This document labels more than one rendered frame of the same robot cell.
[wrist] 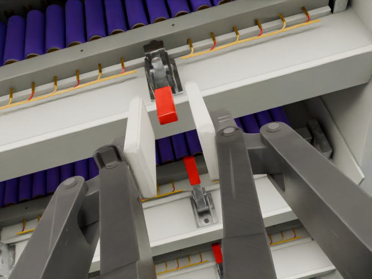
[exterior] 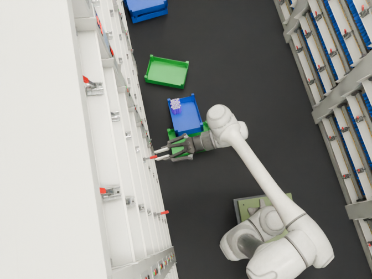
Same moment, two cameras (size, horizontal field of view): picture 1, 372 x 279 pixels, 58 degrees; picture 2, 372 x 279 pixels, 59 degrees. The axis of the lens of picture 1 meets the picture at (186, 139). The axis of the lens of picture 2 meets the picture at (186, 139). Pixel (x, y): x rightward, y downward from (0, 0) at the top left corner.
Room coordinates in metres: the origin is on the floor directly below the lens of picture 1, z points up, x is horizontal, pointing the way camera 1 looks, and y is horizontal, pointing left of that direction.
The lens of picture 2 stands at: (0.11, 0.41, 2.32)
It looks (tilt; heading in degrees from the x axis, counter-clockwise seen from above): 73 degrees down; 258
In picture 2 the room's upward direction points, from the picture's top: 3 degrees counter-clockwise
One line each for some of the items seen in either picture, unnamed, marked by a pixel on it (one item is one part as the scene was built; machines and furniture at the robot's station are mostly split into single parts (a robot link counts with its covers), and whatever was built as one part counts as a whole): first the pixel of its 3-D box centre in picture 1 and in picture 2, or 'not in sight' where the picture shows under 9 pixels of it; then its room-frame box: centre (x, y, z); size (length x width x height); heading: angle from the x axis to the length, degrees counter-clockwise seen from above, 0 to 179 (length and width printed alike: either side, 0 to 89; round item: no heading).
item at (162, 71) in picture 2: not in sight; (166, 71); (-0.03, -0.81, 0.04); 0.30 x 0.20 x 0.08; 153
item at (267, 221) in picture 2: not in sight; (269, 221); (-0.33, 0.44, 0.41); 0.18 x 0.16 x 0.22; 17
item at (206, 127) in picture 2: not in sight; (190, 139); (-0.06, -0.25, 0.04); 0.30 x 0.20 x 0.08; 178
